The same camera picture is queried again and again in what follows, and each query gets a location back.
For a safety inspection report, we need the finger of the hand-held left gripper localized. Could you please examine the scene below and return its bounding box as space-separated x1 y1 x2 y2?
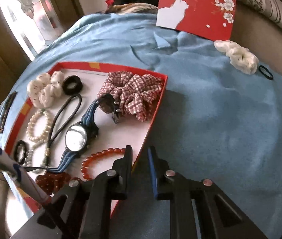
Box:
43 201 69 239

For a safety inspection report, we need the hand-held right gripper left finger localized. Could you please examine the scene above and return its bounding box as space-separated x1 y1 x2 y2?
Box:
11 145 133 239

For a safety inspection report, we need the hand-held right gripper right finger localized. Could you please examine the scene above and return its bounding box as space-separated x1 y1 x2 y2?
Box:
148 146 268 239

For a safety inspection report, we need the thin black hair tie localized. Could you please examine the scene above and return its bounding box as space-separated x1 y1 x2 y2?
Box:
14 140 29 165

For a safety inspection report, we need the cream pearl bracelet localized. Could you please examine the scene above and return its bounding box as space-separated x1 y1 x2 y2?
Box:
27 109 52 144

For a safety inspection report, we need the red bead bracelet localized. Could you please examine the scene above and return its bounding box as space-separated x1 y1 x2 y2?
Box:
81 147 127 181

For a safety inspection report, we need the red beaded hair clip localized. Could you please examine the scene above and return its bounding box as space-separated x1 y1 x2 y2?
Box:
35 171 82 196

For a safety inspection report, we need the red cardboard box tray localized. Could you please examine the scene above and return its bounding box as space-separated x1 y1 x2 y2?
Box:
4 61 168 217

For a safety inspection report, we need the blue strap wristwatch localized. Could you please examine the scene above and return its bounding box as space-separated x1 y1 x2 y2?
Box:
27 97 122 175

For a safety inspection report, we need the long black hair elastic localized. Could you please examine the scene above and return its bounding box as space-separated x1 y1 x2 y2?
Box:
46 93 83 167

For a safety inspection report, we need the white dotted scrunchie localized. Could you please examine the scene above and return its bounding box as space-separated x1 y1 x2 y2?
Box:
27 71 65 108

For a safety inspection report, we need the red plaid scrunchie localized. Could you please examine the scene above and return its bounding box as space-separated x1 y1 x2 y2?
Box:
97 71 164 122

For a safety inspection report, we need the black scrunchie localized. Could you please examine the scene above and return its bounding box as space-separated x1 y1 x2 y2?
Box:
62 75 84 96

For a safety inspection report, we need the black hair clip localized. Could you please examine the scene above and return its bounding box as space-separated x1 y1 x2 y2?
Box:
0 91 18 133

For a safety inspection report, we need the blue blanket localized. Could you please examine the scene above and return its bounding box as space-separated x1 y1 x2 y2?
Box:
0 12 282 239

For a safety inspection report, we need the bright window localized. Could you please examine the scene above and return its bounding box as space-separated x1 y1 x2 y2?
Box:
0 0 64 58

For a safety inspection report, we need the cream scrunchie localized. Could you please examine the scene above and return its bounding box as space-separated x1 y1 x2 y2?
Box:
214 40 259 75

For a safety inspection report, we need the red floral box lid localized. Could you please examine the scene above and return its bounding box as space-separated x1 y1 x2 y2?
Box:
155 0 238 42

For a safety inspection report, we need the beige bed headboard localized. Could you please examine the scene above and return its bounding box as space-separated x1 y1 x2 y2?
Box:
230 2 282 90

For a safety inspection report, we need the wooden door frame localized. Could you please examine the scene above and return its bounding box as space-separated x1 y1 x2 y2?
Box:
0 4 32 102

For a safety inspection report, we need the small black hair tie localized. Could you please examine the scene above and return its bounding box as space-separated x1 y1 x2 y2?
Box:
258 65 274 80

